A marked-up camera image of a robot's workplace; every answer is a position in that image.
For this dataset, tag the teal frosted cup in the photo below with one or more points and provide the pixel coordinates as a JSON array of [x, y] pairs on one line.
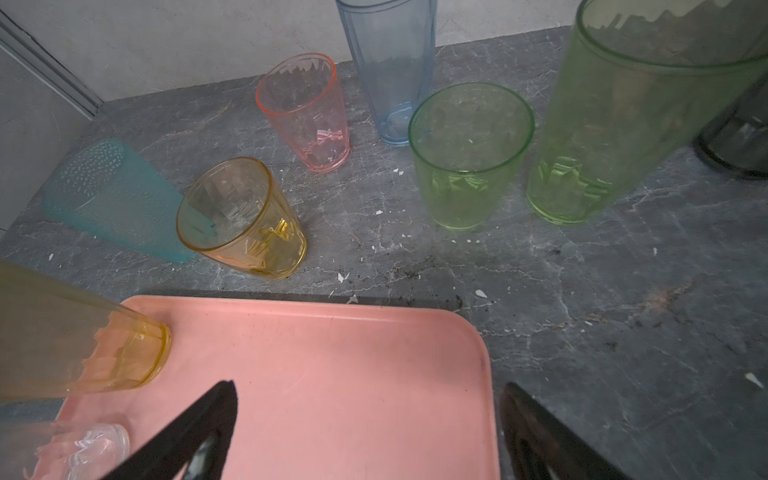
[[109, 191]]

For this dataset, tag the pink plastic tray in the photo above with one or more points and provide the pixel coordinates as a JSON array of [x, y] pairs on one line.
[[325, 391]]

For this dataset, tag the clear glass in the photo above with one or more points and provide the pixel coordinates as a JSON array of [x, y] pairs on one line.
[[54, 450]]

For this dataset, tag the dark grey glass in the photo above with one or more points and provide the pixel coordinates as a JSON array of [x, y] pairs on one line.
[[735, 142]]

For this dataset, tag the tall green glass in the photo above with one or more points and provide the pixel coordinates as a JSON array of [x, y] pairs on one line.
[[639, 79]]

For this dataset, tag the short amber glass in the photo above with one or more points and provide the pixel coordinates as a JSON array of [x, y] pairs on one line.
[[236, 214]]

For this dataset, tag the pink glass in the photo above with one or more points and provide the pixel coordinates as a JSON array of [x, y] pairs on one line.
[[303, 100]]

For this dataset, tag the tall amber glass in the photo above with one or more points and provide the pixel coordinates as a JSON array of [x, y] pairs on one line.
[[58, 340]]

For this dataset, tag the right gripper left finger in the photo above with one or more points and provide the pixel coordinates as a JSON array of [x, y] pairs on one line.
[[194, 445]]

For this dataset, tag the blue tall glass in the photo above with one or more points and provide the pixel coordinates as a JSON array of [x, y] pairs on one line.
[[393, 45]]

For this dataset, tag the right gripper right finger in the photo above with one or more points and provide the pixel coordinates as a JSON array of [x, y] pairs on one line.
[[542, 447]]

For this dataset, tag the small green glass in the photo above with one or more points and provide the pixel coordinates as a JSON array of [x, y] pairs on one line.
[[467, 141]]

